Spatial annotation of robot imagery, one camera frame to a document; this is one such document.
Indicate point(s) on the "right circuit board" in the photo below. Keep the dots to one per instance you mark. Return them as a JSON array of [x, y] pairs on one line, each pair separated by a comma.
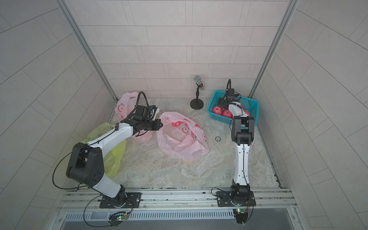
[[241, 215]]

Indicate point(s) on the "circuit board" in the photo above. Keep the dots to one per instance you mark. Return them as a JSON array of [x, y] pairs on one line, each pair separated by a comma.
[[241, 215], [117, 218]]

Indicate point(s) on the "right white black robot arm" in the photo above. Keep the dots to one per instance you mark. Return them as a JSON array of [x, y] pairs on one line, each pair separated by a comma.
[[242, 134]]

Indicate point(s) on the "microphone on black stand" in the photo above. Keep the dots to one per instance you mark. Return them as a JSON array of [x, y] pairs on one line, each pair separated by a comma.
[[197, 103]]

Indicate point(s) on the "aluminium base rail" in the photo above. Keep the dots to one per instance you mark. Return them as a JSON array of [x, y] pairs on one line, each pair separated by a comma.
[[176, 199]]

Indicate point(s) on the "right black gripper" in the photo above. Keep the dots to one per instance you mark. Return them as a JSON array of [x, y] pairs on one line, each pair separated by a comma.
[[223, 101]]

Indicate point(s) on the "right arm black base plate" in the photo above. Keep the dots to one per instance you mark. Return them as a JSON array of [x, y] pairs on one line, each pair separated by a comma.
[[224, 199]]

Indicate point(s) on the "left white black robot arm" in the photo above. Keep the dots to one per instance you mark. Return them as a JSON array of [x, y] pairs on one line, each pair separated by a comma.
[[86, 159]]

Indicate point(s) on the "left circuit board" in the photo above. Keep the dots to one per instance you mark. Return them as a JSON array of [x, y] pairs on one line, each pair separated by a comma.
[[117, 218]]

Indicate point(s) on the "teal plastic basket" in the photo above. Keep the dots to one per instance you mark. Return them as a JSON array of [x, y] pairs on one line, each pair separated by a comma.
[[251, 105]]

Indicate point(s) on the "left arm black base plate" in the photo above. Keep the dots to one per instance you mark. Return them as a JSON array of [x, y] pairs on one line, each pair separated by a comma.
[[135, 199]]

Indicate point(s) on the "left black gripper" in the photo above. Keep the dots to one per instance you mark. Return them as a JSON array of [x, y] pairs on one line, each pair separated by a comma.
[[157, 127]]

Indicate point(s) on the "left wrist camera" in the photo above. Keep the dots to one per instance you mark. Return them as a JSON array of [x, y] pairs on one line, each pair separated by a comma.
[[153, 111]]

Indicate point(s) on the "plain pink plastic bag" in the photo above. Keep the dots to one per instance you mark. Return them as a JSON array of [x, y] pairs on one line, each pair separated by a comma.
[[181, 138]]

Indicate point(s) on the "pink strawberry print plastic bag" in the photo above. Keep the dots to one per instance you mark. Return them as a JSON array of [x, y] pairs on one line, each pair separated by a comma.
[[124, 106]]

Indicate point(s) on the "yellow-green plastic bag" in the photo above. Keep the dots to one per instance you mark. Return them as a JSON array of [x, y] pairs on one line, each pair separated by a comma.
[[112, 160]]

